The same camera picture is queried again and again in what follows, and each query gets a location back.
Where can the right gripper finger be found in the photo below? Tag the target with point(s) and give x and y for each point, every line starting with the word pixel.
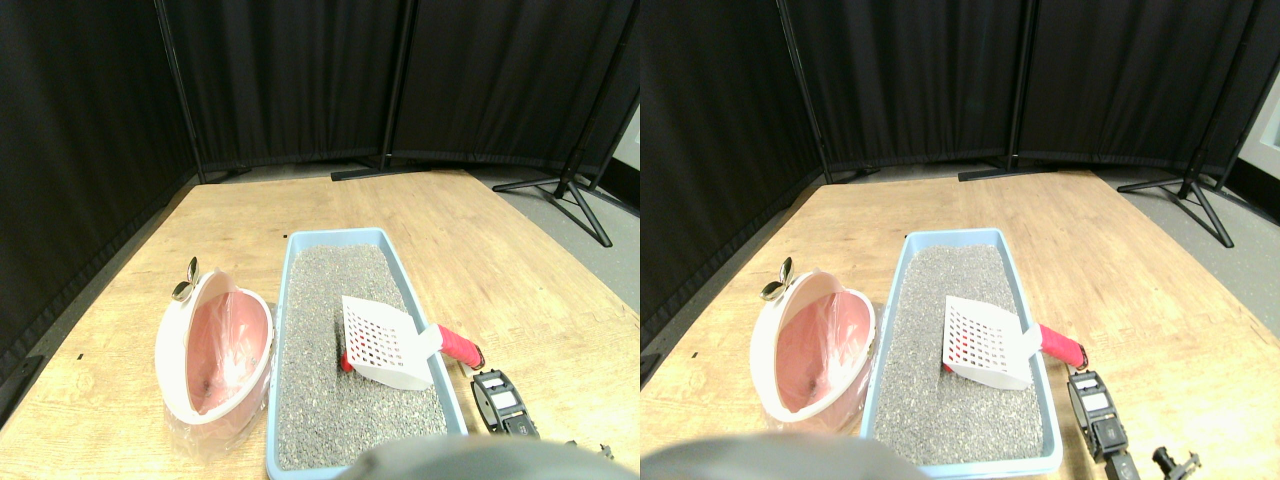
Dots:
pixel 505 425
pixel 1108 440

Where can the blue litter tray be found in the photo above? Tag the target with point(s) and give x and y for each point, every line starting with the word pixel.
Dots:
pixel 950 420
pixel 330 420

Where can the black tripod stand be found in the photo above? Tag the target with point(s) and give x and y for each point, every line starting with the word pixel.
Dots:
pixel 1212 215
pixel 589 215

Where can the white bin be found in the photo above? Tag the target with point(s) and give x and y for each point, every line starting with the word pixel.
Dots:
pixel 770 350
pixel 175 350

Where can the black curtain stand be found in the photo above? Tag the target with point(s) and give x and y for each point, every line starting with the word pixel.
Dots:
pixel 815 135
pixel 1008 170
pixel 191 135
pixel 380 170

